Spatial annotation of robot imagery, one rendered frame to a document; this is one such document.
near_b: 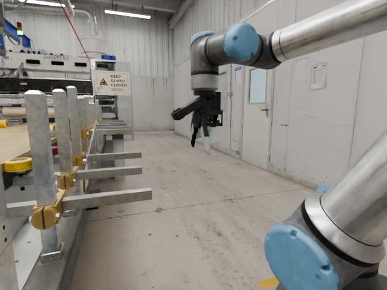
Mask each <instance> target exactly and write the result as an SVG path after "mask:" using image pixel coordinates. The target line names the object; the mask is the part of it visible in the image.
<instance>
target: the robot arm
mask: <svg viewBox="0 0 387 290"><path fill-rule="evenodd" d="M385 30H387V0H347V1H345V2H343V3H340V4H338V5H336V6H333V7H331V8H329V9H327V10H324V11H322V12H319V13H317V14H315V15H313V16H310V17H308V18H306V19H304V20H301V21H299V22H296V23H295V24H292V25H290V26H287V27H285V28H283V29H278V30H276V31H274V32H271V33H269V34H267V35H264V36H263V35H260V34H257V32H256V30H255V28H254V27H253V26H252V25H250V24H247V23H240V24H235V25H232V26H230V27H229V28H227V29H224V30H222V31H220V32H217V33H216V32H213V31H203V32H201V33H196V34H195V35H193V36H192V38H191V45H190V50H191V90H194V91H193V94H194V95H195V96H199V97H198V98H196V99H194V100H193V101H191V102H189V103H187V104H186V105H184V106H182V107H181V108H177V109H175V110H174V111H173V112H172V113H171V116H172V117H173V119H174V120H177V121H179V120H181V119H183V118H184V117H185V116H186V115H188V114H190V113H191V112H193V114H192V120H191V146H192V147H194V145H195V139H198V138H202V141H203V147H204V150H205V152H206V153H207V154H208V155H210V145H211V144H214V143H216V142H219V141H221V137H220V136H219V135H217V134H215V133H213V129H212V127H216V126H222V120H223V111H222V110H221V92H215V90H218V75H219V66H223V65H226V64H239V65H243V66H251V67H257V68H260V69H263V70H270V69H273V68H276V67H278V66H279V65H280V64H281V63H283V62H285V61H287V60H290V59H293V58H297V57H299V56H303V55H307V54H310V53H312V52H316V51H320V50H322V49H326V48H329V47H333V46H336V45H339V44H343V43H346V42H349V41H353V40H356V39H360V38H362V37H366V36H370V35H373V34H375V33H379V32H383V31H385ZM218 115H221V123H220V122H219V120H217V118H218ZM386 238H387V127H386V128H385V129H384V131H383V132H382V133H381V134H380V135H379V136H378V137H377V138H376V140H375V141H373V142H372V144H371V145H369V146H368V148H367V149H366V150H365V151H364V152H363V153H362V154H361V155H360V157H359V158H358V159H357V160H356V161H355V162H354V163H353V164H352V165H351V166H350V167H349V168H348V169H347V170H346V171H345V172H344V174H343V175H342V176H341V177H340V178H339V179H338V180H337V181H336V182H335V183H334V184H333V185H324V186H319V187H318V188H317V192H316V193H312V194H310V195H308V196H307V198H306V199H304V201H303V202H302V203H301V204H300V205H299V207H298V208H297V209H296V210H295V211H294V212H293V213H292V214H291V215H290V216H289V217H288V218H287V219H286V220H285V221H283V222H281V223H279V224H276V225H274V226H273V227H272V228H271V229H270V230H269V231H268V232H267V234H266V235H265V238H264V254H265V257H266V260H267V261H268V263H269V267H270V269H271V271H272V272H273V274H274V276H275V277H276V278H277V280H278V281H279V282H280V283H281V284H282V286H283V287H284V288H285V289H286V290H383V287H382V284H381V280H380V277H379V274H378V269H379V265H380V262H381V261H382V260H383V259H384V257H385V246H384V242H383V241H384V240H385V239H386Z"/></svg>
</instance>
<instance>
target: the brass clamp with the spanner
mask: <svg viewBox="0 0 387 290"><path fill-rule="evenodd" d="M85 155H86V151H83V152H82V155H81V156H72V159H73V166H79V167H82V166H84V164H83V159H85Z"/></svg>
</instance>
